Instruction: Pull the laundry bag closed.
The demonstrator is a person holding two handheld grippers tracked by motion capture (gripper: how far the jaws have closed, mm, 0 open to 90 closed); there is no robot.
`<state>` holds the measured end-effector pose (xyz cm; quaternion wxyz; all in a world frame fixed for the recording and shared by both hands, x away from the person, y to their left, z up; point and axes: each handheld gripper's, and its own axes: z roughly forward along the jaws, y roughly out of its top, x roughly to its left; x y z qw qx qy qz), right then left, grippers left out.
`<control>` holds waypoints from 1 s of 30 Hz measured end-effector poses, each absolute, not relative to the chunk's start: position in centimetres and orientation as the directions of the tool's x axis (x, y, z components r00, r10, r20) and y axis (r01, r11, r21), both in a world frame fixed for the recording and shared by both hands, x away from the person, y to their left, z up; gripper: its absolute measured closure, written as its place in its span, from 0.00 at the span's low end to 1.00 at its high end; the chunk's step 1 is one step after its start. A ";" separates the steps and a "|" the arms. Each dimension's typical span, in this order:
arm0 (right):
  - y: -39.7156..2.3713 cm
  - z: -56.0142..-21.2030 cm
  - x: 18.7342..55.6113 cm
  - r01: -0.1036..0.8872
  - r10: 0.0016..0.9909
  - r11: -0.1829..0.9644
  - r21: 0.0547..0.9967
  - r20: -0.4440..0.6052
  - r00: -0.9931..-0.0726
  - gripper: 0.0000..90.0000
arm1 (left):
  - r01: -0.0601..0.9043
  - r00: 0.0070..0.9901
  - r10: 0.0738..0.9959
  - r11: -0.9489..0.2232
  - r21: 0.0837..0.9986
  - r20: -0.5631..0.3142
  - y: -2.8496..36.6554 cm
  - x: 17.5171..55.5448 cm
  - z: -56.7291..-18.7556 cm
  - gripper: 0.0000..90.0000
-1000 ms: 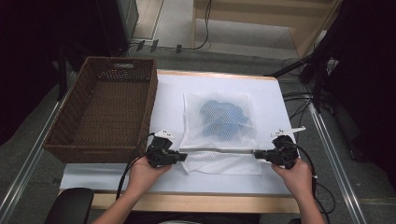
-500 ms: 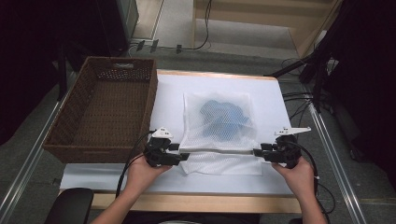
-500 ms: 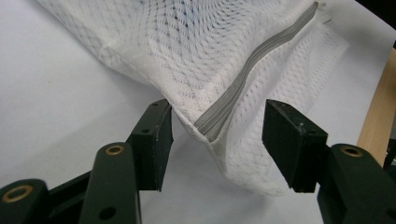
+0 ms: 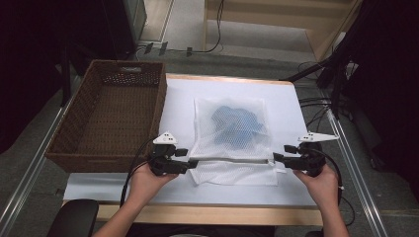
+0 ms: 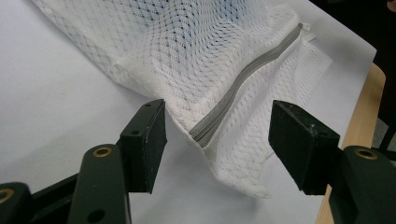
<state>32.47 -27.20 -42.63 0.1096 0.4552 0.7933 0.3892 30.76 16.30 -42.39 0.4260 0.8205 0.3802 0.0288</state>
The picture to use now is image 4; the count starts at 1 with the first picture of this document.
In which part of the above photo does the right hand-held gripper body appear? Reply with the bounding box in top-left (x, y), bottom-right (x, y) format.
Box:
top-left (289, 130), bottom-right (341, 178)

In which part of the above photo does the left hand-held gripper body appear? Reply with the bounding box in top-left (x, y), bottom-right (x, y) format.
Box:
top-left (148, 131), bottom-right (186, 177)

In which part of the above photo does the white mesh laundry bag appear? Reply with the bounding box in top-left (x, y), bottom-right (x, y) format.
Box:
top-left (188, 96), bottom-right (289, 188)

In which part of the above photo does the blue shirt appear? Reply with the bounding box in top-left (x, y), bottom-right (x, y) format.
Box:
top-left (210, 105), bottom-right (269, 146)

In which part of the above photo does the brown wicker basket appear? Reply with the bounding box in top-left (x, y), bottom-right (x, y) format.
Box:
top-left (44, 58), bottom-right (168, 175)

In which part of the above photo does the person's left hand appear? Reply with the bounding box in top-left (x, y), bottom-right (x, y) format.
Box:
top-left (126, 163), bottom-right (180, 207)

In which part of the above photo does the person's right hand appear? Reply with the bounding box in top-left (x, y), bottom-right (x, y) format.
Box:
top-left (292, 163), bottom-right (341, 209)

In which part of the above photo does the white table cover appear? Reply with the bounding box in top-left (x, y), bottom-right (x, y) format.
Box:
top-left (62, 78), bottom-right (318, 208)

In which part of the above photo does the person's dark clothing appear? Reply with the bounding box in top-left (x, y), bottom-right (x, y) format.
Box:
top-left (126, 223), bottom-right (276, 237)

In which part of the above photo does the black stand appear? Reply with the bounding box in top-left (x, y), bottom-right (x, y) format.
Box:
top-left (279, 29), bottom-right (364, 120)

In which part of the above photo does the black chair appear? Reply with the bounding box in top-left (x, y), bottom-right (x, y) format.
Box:
top-left (45, 198), bottom-right (100, 237)

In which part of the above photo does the wooden platform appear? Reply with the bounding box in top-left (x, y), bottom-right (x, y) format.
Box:
top-left (202, 0), bottom-right (364, 62)

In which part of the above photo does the dark cabinet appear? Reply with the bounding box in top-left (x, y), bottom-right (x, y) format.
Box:
top-left (98, 0), bottom-right (148, 61)

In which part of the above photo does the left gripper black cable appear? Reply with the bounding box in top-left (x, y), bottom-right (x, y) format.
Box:
top-left (119, 137), bottom-right (160, 209)

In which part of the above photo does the bundle of black floor cables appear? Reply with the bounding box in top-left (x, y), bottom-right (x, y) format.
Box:
top-left (296, 60), bottom-right (332, 146)

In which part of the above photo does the metal floor rail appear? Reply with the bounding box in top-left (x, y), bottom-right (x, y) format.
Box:
top-left (324, 107), bottom-right (390, 237)
top-left (0, 98), bottom-right (75, 233)

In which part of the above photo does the black floor cable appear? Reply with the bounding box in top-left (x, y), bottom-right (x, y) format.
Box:
top-left (166, 0), bottom-right (226, 54)

